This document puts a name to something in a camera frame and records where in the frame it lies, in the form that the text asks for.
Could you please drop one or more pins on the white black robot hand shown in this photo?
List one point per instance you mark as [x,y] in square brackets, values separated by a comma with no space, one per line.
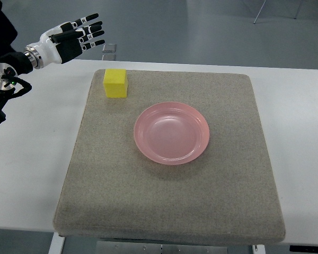
[65,42]

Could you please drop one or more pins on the yellow foam block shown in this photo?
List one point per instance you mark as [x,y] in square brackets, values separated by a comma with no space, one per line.
[115,83]

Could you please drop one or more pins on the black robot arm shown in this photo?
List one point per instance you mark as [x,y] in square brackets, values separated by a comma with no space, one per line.
[12,64]

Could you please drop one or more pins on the pink plate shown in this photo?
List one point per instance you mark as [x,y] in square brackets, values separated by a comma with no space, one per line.
[171,133]

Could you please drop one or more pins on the upper floor outlet cover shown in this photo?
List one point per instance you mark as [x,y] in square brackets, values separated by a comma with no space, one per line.
[109,48]

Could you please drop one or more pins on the floor outlet cover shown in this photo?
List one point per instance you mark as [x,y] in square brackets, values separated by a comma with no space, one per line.
[109,48]
[109,57]

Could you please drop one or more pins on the lower floor outlet cover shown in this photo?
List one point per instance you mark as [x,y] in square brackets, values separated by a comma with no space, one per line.
[109,57]

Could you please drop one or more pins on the beige felt mat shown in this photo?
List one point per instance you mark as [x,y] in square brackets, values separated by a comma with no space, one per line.
[226,196]

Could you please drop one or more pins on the metal stand leg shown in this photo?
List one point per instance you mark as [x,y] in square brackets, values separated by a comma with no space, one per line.
[259,12]

